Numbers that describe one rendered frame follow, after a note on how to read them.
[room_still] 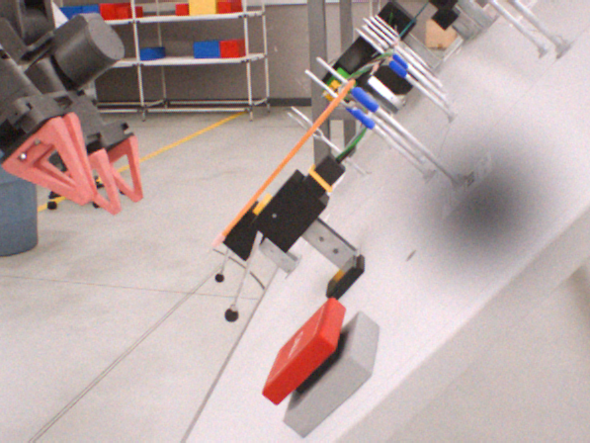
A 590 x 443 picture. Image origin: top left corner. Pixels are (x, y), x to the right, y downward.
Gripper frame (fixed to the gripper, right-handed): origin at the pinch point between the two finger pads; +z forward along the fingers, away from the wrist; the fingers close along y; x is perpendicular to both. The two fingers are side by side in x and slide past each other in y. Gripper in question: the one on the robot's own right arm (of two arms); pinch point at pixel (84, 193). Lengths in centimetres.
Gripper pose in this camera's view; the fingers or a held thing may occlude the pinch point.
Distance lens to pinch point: 68.4
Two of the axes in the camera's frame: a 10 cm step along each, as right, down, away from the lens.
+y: 1.0, -2.4, 9.7
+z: 6.4, 7.6, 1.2
